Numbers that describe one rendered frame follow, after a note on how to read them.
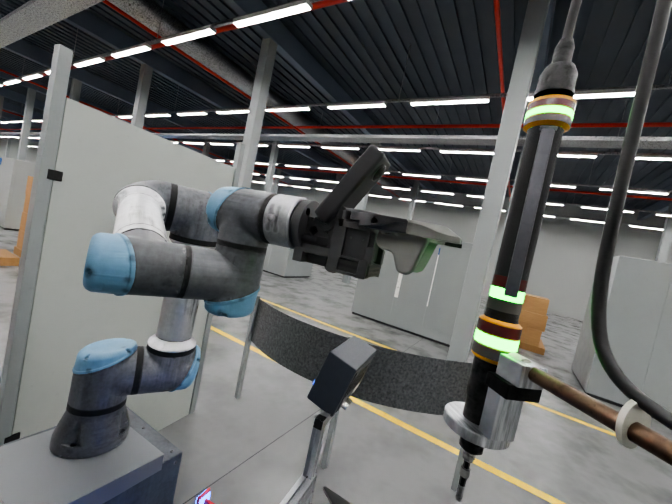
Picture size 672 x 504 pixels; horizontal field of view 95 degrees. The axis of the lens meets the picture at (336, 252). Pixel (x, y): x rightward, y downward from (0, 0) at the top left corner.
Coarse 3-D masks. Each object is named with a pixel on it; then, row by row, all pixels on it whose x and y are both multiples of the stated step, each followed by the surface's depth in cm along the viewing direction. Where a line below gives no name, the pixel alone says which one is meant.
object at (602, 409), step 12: (540, 372) 28; (540, 384) 28; (552, 384) 26; (564, 384) 26; (564, 396) 25; (576, 396) 24; (588, 396) 24; (588, 408) 23; (600, 408) 23; (612, 408) 22; (600, 420) 23; (612, 420) 22; (636, 432) 20; (648, 432) 20; (636, 444) 21; (648, 444) 20; (660, 444) 19; (660, 456) 19
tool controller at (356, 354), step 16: (336, 352) 105; (352, 352) 110; (368, 352) 117; (336, 368) 102; (352, 368) 100; (320, 384) 104; (336, 384) 102; (352, 384) 102; (320, 400) 104; (336, 400) 102
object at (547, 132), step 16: (544, 128) 31; (544, 144) 31; (544, 160) 31; (544, 176) 31; (528, 192) 32; (528, 208) 31; (528, 224) 31; (528, 240) 31; (512, 256) 32; (512, 272) 31; (512, 288) 31
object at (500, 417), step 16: (512, 368) 30; (528, 368) 29; (544, 368) 29; (496, 384) 31; (512, 384) 29; (528, 384) 29; (496, 400) 31; (512, 400) 31; (528, 400) 30; (448, 416) 34; (496, 416) 31; (512, 416) 31; (464, 432) 32; (480, 432) 32; (496, 432) 31; (512, 432) 31; (496, 448) 31
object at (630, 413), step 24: (576, 0) 32; (648, 48) 24; (648, 72) 24; (648, 96) 24; (624, 144) 25; (624, 168) 24; (624, 192) 24; (600, 264) 25; (600, 288) 24; (600, 312) 24; (600, 336) 24; (600, 360) 24; (624, 384) 22; (624, 408) 21; (648, 408) 20; (624, 432) 21
